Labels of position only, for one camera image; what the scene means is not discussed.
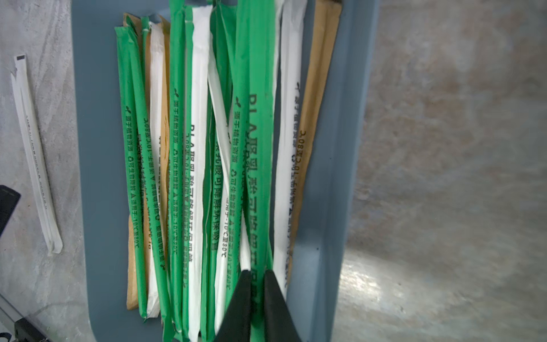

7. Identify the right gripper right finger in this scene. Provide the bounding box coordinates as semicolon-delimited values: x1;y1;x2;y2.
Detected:
264;270;301;342

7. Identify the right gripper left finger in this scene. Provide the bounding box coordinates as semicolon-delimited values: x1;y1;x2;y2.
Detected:
214;270;252;342

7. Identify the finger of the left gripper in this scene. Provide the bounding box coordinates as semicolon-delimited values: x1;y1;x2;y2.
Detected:
0;185;21;235

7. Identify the blue plastic storage tray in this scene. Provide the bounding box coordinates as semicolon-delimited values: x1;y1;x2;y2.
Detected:
72;1;380;341

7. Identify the green straw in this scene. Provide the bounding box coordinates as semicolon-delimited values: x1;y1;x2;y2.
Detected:
124;19;175;341
168;1;185;341
247;1;276;341
226;1;251;305
200;97;216;341
115;27;148;319

